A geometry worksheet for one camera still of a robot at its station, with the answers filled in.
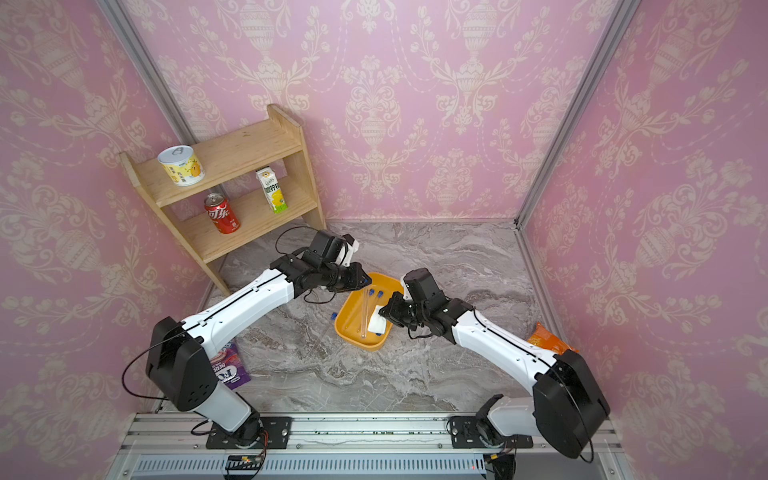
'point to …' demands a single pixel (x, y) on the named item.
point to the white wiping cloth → (377, 322)
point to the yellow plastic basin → (354, 314)
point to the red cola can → (219, 209)
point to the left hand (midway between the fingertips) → (372, 282)
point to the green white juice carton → (273, 190)
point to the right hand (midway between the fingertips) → (379, 311)
